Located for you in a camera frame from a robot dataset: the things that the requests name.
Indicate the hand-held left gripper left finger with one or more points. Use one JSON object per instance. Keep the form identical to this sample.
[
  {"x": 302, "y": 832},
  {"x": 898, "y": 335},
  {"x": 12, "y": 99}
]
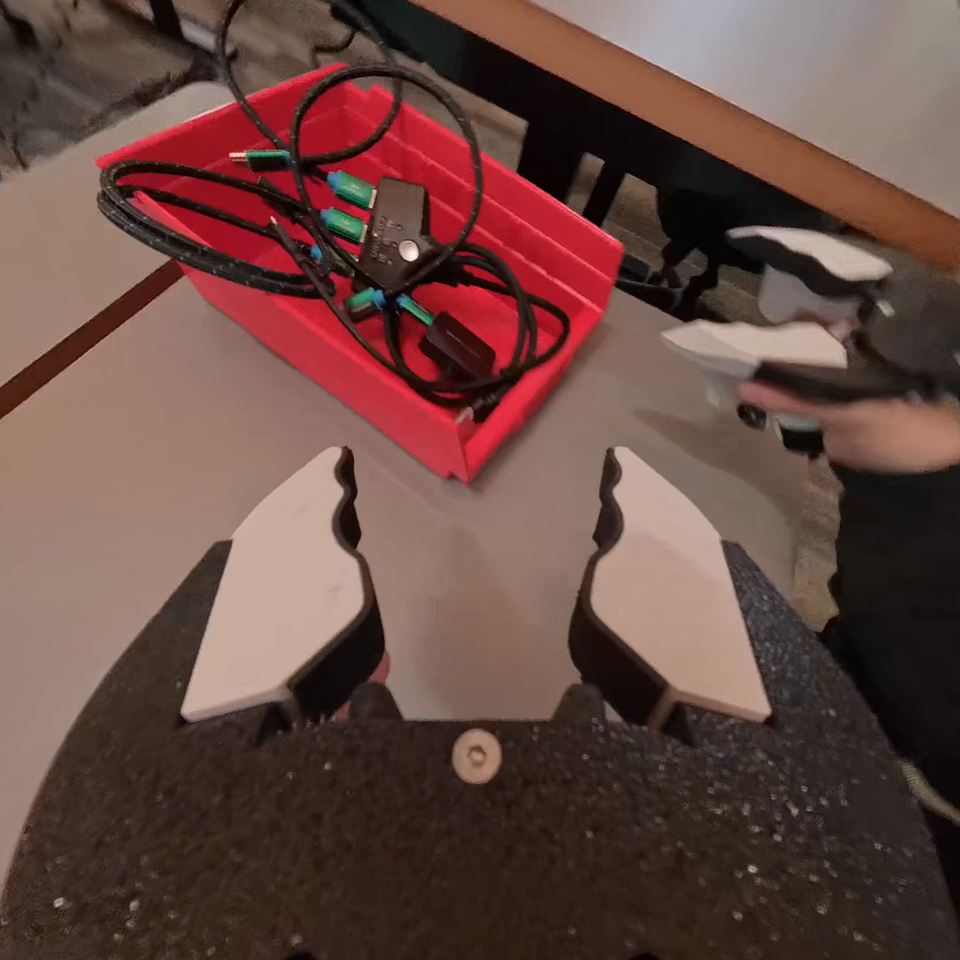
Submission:
[{"x": 277, "y": 592}]

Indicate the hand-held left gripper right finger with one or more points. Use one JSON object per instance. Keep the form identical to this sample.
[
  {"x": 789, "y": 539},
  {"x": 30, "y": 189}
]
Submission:
[{"x": 667, "y": 600}]

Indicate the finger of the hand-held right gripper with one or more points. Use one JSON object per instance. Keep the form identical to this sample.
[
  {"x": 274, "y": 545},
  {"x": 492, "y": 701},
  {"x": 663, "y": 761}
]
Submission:
[
  {"x": 817, "y": 251},
  {"x": 750, "y": 345}
]

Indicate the red plastic bin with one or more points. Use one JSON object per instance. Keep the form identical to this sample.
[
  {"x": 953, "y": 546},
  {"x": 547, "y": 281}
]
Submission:
[{"x": 315, "y": 352}]

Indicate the black usb hub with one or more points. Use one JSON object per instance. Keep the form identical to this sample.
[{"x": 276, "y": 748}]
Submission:
[{"x": 457, "y": 343}]

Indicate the person's right forearm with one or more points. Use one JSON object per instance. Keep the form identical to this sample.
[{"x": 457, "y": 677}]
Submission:
[{"x": 900, "y": 562}]

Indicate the grey desk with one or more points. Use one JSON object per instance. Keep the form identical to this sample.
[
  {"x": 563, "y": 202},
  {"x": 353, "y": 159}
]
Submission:
[{"x": 187, "y": 390}]

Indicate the person's right hand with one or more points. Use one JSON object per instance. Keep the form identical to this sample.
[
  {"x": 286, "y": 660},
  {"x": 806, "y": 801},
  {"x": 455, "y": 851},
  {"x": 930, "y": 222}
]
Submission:
[{"x": 885, "y": 435}]

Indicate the person's left hand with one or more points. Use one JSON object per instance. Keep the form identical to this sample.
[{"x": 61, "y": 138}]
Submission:
[{"x": 371, "y": 667}]

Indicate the black chair base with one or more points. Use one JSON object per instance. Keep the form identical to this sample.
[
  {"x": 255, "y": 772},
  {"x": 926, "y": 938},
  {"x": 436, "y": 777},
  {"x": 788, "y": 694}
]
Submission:
[{"x": 675, "y": 285}]

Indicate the table with wooden edge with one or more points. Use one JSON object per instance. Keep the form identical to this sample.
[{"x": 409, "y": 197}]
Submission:
[{"x": 750, "y": 60}]

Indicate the black hdmi switch box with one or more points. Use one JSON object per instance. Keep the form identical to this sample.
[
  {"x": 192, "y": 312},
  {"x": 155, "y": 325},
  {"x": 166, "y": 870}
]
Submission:
[{"x": 397, "y": 225}]

